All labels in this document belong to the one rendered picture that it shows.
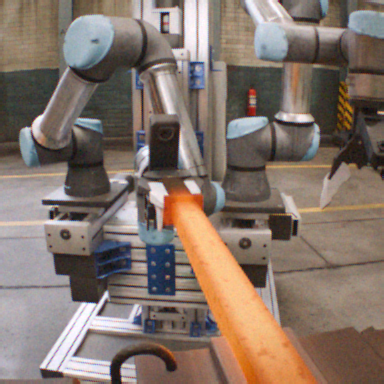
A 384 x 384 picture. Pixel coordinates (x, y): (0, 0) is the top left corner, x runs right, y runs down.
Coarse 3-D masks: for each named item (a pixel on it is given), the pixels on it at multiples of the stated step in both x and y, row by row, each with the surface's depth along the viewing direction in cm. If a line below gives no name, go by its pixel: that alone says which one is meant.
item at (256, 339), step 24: (168, 192) 51; (168, 216) 48; (192, 216) 43; (192, 240) 37; (216, 240) 37; (192, 264) 37; (216, 264) 33; (216, 288) 29; (240, 288) 29; (216, 312) 28; (240, 312) 26; (264, 312) 26; (240, 336) 23; (264, 336) 23; (240, 360) 23; (264, 360) 21; (288, 360) 21
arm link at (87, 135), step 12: (84, 120) 116; (96, 120) 119; (72, 132) 114; (84, 132) 116; (96, 132) 118; (72, 144) 114; (84, 144) 116; (96, 144) 119; (72, 156) 116; (84, 156) 118; (96, 156) 120
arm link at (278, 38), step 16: (240, 0) 95; (256, 0) 85; (272, 0) 82; (256, 16) 81; (272, 16) 74; (288, 16) 75; (256, 32) 72; (272, 32) 68; (288, 32) 68; (304, 32) 68; (256, 48) 73; (272, 48) 69; (288, 48) 69; (304, 48) 69
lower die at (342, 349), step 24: (288, 336) 24; (312, 336) 26; (336, 336) 26; (360, 336) 25; (144, 360) 24; (192, 360) 24; (216, 360) 23; (312, 360) 22; (336, 360) 23; (360, 360) 23
